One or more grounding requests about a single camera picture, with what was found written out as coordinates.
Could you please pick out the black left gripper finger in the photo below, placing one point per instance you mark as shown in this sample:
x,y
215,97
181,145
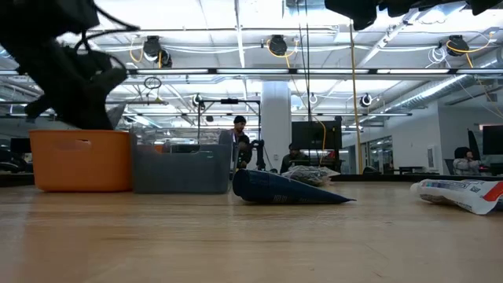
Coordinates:
x,y
104,94
38,108

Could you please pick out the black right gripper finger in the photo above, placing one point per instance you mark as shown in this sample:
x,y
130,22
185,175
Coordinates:
x,y
357,13

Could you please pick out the clear plastic toiletry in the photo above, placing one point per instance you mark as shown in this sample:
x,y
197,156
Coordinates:
x,y
310,175

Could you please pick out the dark blue pouch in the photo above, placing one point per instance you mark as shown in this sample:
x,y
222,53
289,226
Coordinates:
x,y
275,188

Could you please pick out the white toothpaste tube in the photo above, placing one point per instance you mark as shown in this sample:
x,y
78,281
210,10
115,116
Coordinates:
x,y
463,194

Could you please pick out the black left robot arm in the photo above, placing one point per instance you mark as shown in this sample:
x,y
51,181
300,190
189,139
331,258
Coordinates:
x,y
43,21

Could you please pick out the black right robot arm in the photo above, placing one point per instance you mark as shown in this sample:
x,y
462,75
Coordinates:
x,y
485,4

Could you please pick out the black background robot arm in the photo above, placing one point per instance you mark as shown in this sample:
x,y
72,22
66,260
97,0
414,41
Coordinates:
x,y
259,153

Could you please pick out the orange plastic bin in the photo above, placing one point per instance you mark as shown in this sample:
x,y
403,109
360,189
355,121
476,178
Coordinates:
x,y
80,161

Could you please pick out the small black ceiling reel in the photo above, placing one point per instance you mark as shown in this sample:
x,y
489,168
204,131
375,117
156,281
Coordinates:
x,y
366,100

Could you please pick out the grey translucent plastic bin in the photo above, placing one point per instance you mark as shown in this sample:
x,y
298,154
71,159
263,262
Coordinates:
x,y
181,169

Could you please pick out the large black monitor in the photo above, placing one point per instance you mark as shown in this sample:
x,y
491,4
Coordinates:
x,y
316,135

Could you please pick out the white building column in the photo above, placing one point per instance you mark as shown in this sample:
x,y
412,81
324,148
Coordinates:
x,y
276,122

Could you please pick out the standing person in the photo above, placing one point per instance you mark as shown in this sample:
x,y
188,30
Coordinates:
x,y
239,129

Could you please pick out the seated person at monitor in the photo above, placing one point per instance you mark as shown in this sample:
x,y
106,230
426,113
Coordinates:
x,y
292,157

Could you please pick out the black metal frame rig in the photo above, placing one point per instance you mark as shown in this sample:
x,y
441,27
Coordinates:
x,y
230,101

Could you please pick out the black monitor at wall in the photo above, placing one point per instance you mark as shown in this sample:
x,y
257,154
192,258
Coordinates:
x,y
493,139

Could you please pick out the seated person by wall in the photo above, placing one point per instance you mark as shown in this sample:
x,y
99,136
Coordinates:
x,y
465,165

